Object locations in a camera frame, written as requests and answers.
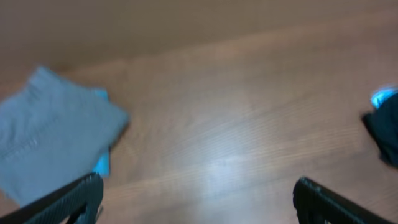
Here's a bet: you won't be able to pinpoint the black garment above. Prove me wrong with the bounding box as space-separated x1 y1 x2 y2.
361 93 397 167

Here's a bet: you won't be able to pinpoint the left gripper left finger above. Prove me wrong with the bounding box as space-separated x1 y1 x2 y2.
1 173 104 224

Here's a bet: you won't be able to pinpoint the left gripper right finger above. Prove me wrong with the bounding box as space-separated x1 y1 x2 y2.
293 177 393 224

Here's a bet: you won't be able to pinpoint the grey cotton shorts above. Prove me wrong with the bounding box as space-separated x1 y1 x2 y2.
1 67 129 207

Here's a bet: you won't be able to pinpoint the light blue cloth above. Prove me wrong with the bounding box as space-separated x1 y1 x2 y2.
370 85 397 109

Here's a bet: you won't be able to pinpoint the folded blue denim jeans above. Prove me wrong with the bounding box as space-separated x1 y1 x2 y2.
92 88 110 177

